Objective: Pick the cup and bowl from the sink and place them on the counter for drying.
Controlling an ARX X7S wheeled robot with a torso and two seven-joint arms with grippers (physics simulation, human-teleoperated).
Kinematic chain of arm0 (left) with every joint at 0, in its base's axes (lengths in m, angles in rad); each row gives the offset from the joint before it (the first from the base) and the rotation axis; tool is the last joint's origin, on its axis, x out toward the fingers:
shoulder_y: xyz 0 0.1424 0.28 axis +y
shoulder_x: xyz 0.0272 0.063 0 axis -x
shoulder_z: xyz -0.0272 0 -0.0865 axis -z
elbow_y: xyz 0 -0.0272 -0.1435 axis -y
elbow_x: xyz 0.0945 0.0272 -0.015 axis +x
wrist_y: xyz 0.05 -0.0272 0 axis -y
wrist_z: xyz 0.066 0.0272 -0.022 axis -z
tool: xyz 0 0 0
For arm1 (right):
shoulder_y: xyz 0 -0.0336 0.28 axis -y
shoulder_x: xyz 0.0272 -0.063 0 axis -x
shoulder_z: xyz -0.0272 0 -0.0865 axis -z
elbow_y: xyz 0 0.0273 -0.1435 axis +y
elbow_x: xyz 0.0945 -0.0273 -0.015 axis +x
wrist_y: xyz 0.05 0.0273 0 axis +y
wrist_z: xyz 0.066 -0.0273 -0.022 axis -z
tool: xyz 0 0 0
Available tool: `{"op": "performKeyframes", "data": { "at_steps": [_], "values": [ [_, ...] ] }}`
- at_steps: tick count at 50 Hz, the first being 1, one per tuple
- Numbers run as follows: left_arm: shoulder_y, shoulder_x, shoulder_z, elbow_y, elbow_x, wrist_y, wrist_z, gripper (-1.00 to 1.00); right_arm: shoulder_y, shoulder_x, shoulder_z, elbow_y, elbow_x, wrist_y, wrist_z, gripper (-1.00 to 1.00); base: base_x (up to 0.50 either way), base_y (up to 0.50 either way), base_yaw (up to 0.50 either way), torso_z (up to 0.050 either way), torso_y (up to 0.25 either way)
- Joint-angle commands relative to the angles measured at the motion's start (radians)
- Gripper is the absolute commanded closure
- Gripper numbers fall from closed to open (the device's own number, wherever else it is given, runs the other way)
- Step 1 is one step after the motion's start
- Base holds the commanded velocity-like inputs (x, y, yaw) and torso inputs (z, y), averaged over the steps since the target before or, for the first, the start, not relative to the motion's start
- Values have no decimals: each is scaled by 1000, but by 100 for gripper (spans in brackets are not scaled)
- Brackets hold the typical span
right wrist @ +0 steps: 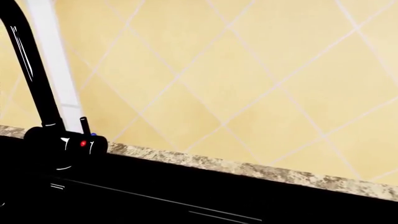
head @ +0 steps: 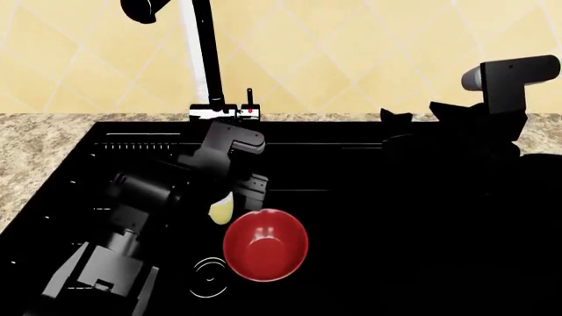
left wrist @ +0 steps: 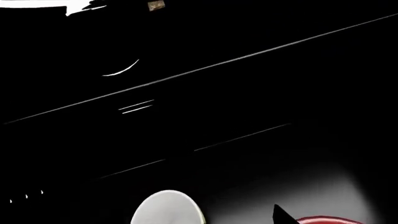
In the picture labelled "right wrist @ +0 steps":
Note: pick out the black kitchen faucet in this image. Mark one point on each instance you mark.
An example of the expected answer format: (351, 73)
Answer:
(34, 77)

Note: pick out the black kitchen sink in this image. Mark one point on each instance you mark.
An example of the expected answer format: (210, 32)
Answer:
(174, 191)

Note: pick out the white vertical wall pipe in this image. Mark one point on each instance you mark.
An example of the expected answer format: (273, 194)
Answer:
(56, 60)

